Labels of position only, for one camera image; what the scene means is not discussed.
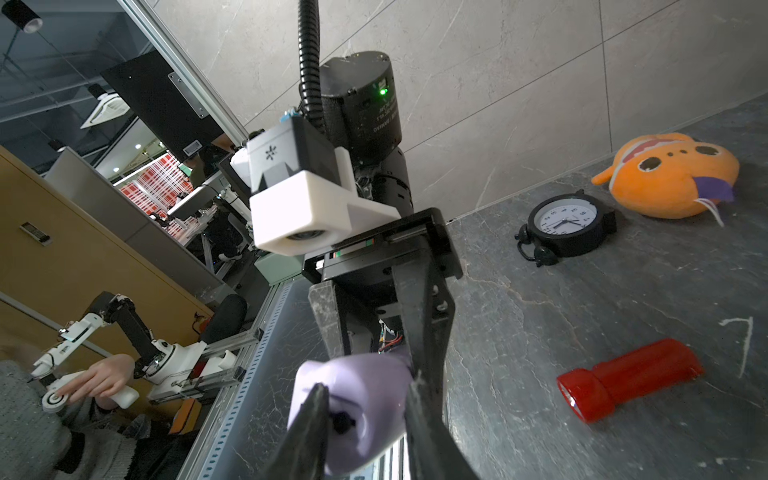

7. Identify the black alarm clock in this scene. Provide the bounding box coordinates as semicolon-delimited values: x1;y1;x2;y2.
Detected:
514;190;618;267

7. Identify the purple flashlight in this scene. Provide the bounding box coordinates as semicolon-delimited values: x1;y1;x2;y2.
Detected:
288;351;413;476

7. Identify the operator hand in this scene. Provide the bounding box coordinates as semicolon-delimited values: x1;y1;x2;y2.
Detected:
57;354;135;410

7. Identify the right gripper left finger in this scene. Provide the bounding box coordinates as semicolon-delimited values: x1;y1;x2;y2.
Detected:
263;383;330;480

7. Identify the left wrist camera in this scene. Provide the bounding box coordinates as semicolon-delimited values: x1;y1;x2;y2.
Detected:
231;116;401;256

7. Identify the red flashlight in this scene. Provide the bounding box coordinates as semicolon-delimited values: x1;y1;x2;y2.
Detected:
557;338;704;424

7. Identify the orange plush toy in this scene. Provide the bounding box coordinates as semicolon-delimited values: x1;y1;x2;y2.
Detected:
591;132;740;226

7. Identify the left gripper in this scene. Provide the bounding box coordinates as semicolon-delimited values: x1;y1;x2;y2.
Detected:
302;208;463;414

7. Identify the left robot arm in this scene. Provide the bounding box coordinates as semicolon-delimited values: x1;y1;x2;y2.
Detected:
298;1;463;411

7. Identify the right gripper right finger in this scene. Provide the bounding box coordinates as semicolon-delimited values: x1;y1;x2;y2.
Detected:
405;374;479;480

